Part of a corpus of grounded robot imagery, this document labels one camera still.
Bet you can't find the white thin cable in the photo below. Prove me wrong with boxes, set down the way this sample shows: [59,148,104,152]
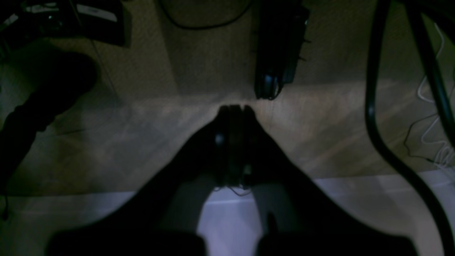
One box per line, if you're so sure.
[416,21,455,175]

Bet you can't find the black power strip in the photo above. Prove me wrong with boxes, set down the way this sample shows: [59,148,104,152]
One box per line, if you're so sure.
[255,0,310,100]

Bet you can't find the black chair base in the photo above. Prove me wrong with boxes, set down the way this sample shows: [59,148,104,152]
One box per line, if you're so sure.
[0,52,98,192]

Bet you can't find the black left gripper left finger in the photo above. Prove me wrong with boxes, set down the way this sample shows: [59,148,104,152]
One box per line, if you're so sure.
[50,106,230,256]

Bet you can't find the black equipment box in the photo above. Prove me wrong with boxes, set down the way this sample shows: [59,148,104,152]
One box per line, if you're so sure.
[1,0,127,50]

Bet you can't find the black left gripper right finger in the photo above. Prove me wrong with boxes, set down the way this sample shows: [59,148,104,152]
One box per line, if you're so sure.
[244,106,416,256]

